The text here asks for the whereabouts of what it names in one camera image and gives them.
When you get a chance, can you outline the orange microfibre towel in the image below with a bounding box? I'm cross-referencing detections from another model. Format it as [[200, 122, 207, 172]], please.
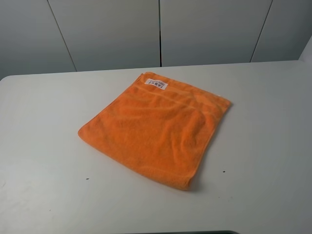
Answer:
[[78, 72, 231, 190]]

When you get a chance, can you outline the white towel label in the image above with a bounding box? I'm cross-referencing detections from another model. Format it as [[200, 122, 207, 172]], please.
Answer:
[[144, 78, 168, 90]]

